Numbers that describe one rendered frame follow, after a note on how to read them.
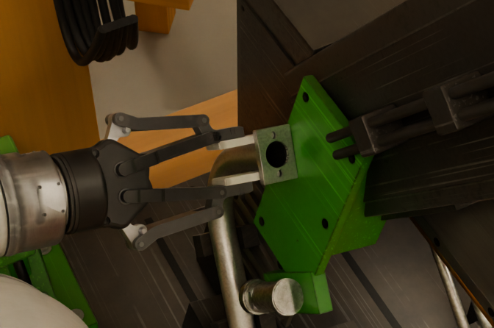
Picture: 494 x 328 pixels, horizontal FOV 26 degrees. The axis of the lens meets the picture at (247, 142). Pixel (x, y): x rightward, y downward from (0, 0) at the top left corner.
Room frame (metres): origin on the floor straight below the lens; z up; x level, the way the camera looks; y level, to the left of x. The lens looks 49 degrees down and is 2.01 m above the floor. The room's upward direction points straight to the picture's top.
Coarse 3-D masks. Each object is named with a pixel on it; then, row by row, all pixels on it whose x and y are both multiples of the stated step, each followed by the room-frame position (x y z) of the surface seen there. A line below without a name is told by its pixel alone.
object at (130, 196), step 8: (128, 192) 0.61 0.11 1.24; (136, 192) 0.61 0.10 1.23; (144, 192) 0.62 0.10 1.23; (152, 192) 0.62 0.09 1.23; (160, 192) 0.62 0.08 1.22; (168, 192) 0.63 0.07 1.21; (176, 192) 0.63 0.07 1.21; (184, 192) 0.63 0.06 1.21; (192, 192) 0.64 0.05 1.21; (200, 192) 0.64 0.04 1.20; (208, 192) 0.64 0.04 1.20; (216, 192) 0.64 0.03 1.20; (224, 192) 0.65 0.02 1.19; (128, 200) 0.61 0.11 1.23; (136, 200) 0.61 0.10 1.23; (144, 200) 0.61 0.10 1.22; (152, 200) 0.62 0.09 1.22; (160, 200) 0.62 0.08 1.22; (168, 200) 0.62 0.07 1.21; (176, 200) 0.63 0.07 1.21; (184, 200) 0.63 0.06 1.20
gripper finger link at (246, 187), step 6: (216, 186) 0.66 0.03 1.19; (222, 186) 0.65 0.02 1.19; (228, 186) 0.66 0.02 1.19; (234, 186) 0.66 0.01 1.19; (240, 186) 0.66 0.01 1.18; (246, 186) 0.66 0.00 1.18; (252, 186) 0.66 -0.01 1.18; (228, 192) 0.65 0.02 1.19; (234, 192) 0.65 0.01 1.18; (240, 192) 0.66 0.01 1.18; (246, 192) 0.66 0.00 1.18; (210, 204) 0.64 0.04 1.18; (216, 204) 0.64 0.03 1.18; (222, 204) 0.64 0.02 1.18
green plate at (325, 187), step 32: (320, 96) 0.70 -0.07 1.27; (320, 128) 0.68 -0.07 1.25; (320, 160) 0.66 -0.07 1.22; (352, 160) 0.63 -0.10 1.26; (288, 192) 0.68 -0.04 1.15; (320, 192) 0.65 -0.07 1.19; (352, 192) 0.62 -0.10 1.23; (256, 224) 0.70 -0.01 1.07; (288, 224) 0.66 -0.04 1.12; (320, 224) 0.63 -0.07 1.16; (352, 224) 0.64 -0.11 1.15; (288, 256) 0.64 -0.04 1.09; (320, 256) 0.61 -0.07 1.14
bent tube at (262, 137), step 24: (264, 144) 0.69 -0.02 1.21; (288, 144) 0.70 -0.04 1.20; (216, 168) 0.73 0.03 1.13; (240, 168) 0.71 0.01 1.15; (264, 168) 0.67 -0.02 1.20; (288, 168) 0.68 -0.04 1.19; (216, 240) 0.69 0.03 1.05; (216, 264) 0.68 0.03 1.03; (240, 264) 0.67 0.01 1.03; (240, 312) 0.63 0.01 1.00
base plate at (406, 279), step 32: (384, 224) 0.83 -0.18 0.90; (96, 256) 0.78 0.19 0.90; (128, 256) 0.78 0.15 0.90; (160, 256) 0.78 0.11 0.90; (192, 256) 0.78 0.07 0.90; (352, 256) 0.78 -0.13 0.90; (384, 256) 0.78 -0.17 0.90; (416, 256) 0.78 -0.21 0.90; (96, 288) 0.73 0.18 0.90; (128, 288) 0.73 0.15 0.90; (160, 288) 0.73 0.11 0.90; (192, 288) 0.73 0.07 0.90; (352, 288) 0.73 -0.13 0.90; (384, 288) 0.73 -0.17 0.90; (416, 288) 0.73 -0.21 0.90; (96, 320) 0.68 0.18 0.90; (128, 320) 0.68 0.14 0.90; (160, 320) 0.68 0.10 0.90; (320, 320) 0.68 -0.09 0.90; (352, 320) 0.68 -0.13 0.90; (384, 320) 0.68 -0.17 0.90; (416, 320) 0.68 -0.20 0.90; (448, 320) 0.68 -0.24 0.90
